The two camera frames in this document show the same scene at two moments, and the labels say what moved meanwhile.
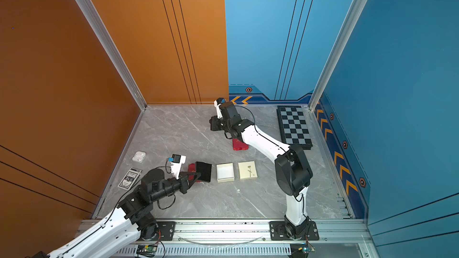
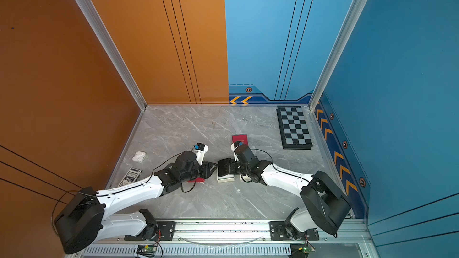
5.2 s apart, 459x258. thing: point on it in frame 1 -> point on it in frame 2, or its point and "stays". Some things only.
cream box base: x=225 y=172 stays
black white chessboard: x=293 y=127 stays
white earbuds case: x=138 y=156 stays
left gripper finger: x=197 y=175 -> x=212 y=164
